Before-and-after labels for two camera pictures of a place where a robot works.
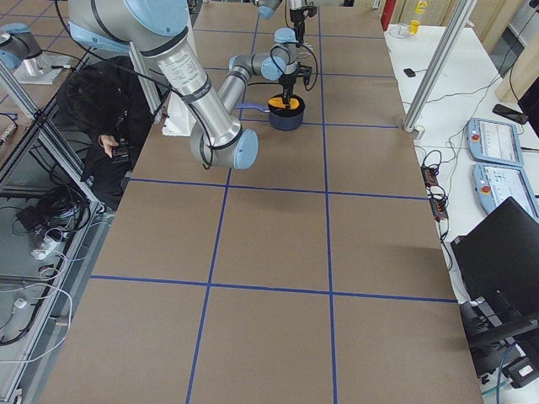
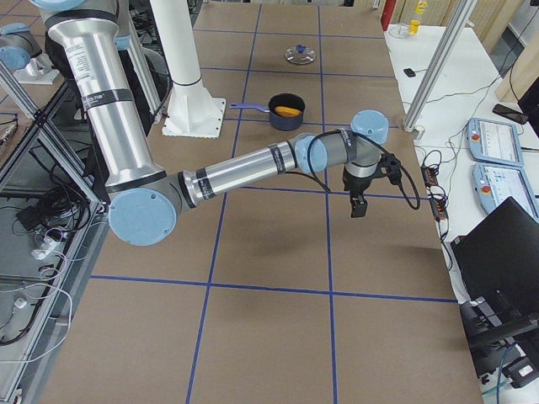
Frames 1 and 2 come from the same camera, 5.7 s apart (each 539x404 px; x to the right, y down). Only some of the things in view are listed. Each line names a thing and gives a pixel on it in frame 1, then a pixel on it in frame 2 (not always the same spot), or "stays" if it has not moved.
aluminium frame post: x=439 y=64 stays
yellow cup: x=413 y=28 stays
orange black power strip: x=439 y=208 stays
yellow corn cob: x=279 y=102 → x=286 y=112
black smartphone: x=510 y=114 stays
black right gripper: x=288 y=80 → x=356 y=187
